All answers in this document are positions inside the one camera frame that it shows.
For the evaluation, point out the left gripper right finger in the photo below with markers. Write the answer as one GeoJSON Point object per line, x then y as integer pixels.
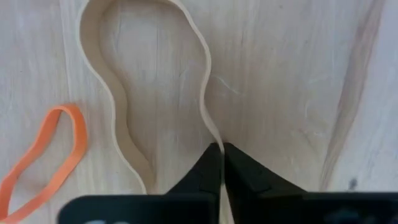
{"type": "Point", "coordinates": [248, 177]}

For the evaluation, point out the tan rubber band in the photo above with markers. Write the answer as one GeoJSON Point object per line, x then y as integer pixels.
{"type": "Point", "coordinates": [90, 37]}

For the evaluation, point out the orange rubber band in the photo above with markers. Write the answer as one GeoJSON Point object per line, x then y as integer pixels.
{"type": "Point", "coordinates": [81, 137]}

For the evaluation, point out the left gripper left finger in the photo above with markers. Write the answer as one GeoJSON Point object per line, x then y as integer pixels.
{"type": "Point", "coordinates": [208, 174]}

